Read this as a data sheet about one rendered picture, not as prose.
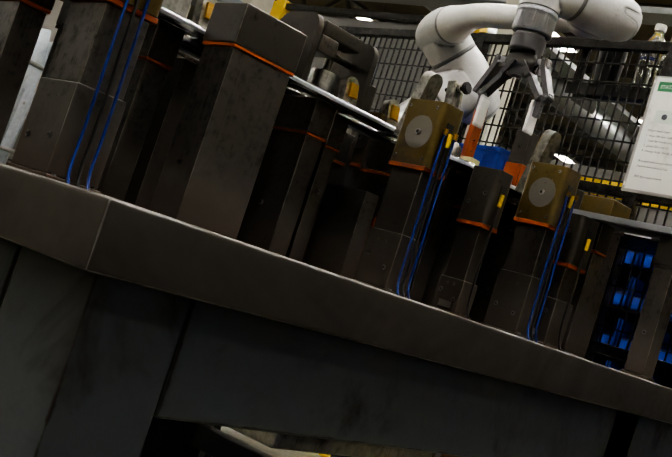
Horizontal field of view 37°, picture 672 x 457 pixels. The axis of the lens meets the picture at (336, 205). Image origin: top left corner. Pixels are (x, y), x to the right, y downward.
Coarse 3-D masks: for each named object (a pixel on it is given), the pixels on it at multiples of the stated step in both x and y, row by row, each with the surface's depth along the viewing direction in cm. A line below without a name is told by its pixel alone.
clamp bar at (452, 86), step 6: (450, 84) 228; (456, 84) 227; (462, 84) 226; (468, 84) 226; (450, 90) 227; (456, 90) 228; (462, 90) 226; (468, 90) 226; (450, 96) 227; (456, 96) 229; (462, 96) 229; (450, 102) 226; (456, 102) 229
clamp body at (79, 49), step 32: (96, 0) 125; (128, 0) 124; (160, 0) 128; (64, 32) 129; (96, 32) 124; (128, 32) 125; (64, 64) 127; (96, 64) 124; (128, 64) 126; (64, 96) 124; (96, 96) 123; (32, 128) 127; (64, 128) 122; (96, 128) 124; (32, 160) 125; (64, 160) 123; (96, 160) 126
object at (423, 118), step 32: (416, 128) 173; (448, 128) 171; (416, 160) 171; (448, 160) 172; (416, 192) 170; (384, 224) 173; (416, 224) 169; (384, 256) 170; (416, 256) 171; (384, 288) 169
